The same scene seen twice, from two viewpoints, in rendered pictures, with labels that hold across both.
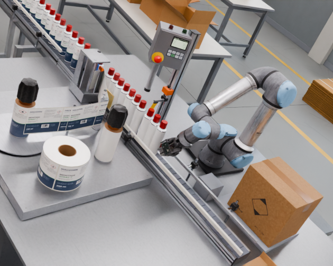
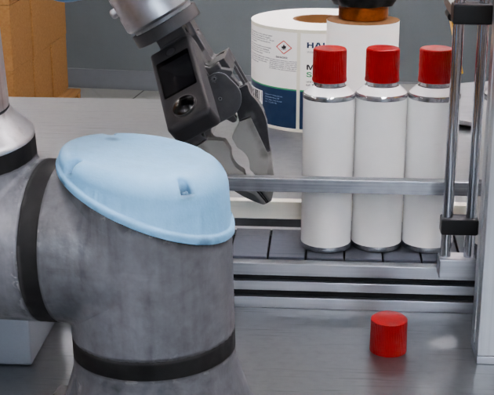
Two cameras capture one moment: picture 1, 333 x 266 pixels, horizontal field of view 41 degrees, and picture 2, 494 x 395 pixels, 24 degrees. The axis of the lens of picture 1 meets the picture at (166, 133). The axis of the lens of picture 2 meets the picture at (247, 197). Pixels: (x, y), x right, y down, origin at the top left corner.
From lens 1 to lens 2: 3.03 m
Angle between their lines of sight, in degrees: 120
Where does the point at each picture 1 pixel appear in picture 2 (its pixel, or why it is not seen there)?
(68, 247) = (113, 124)
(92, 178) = (274, 139)
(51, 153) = (321, 10)
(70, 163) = (266, 15)
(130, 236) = not seen: hidden behind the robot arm
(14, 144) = (465, 93)
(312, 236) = not seen: outside the picture
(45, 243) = (152, 113)
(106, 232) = not seen: hidden behind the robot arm
